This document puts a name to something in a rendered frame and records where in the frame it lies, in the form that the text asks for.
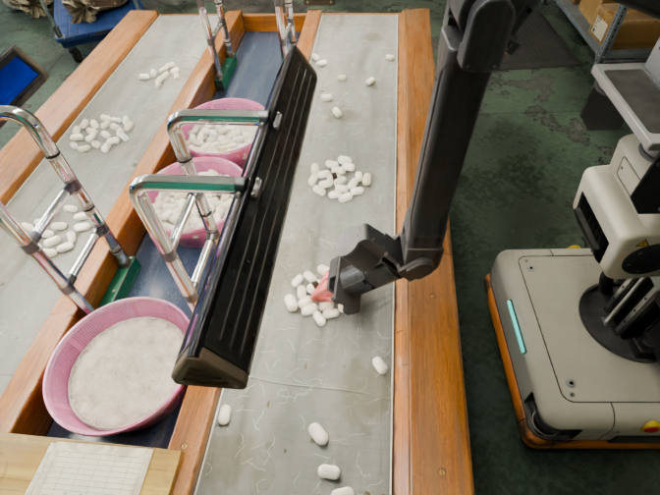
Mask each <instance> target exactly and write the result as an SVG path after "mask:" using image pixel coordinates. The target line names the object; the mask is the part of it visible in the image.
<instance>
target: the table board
mask: <svg viewBox="0 0 660 495"><path fill-rule="evenodd" d="M306 14H307V13H299V14H293V15H294V24H295V31H302V29H303V23H304V20H305V17H306ZM400 14H401V13H322V15H398V16H399V15H400ZM159 16H200V14H159ZM243 17H244V23H245V28H246V32H247V31H278V29H277V21H276V14H243Z"/></svg>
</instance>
